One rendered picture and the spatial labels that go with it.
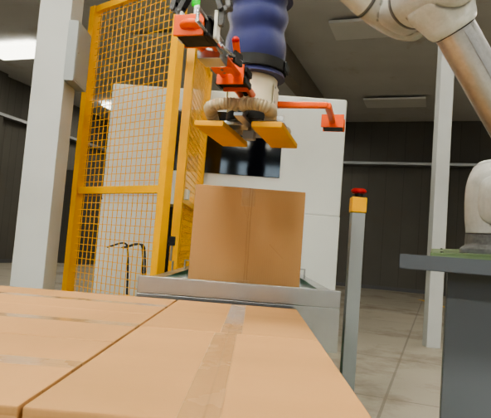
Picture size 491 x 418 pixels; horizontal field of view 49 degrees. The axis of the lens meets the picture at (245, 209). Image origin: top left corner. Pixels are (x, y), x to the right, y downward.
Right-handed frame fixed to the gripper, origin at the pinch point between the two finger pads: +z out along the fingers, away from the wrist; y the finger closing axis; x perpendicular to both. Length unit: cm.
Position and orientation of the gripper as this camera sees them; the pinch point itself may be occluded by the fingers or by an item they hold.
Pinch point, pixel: (199, 30)
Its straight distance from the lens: 135.4
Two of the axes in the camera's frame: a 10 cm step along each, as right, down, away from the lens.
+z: -0.8, 9.9, -0.7
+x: -2.4, -0.9, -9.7
